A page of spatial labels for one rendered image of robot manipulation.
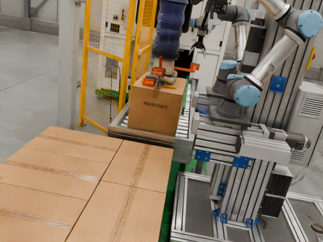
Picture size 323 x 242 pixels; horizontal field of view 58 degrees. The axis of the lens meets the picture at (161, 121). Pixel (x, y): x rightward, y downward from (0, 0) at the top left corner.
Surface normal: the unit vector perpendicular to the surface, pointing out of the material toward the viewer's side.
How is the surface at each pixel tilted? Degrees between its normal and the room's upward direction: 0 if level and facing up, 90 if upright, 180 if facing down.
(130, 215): 0
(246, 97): 97
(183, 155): 90
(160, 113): 90
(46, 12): 90
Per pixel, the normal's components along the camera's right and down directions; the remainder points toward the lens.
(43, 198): 0.15, -0.92
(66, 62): -0.12, 0.33
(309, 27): 0.14, 0.27
